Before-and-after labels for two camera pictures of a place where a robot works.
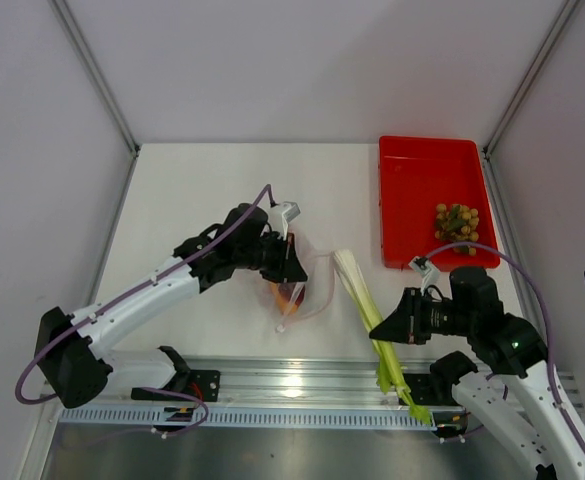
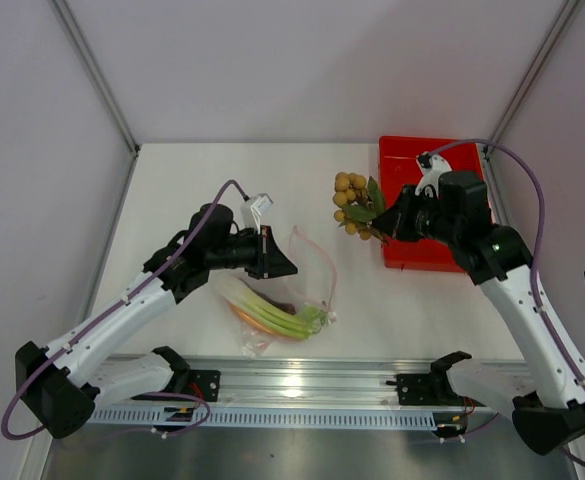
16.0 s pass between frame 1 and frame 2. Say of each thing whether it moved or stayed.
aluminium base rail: stayed
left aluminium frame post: stayed
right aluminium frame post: stayed
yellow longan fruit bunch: moved
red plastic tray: stayed
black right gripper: moved
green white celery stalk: moved
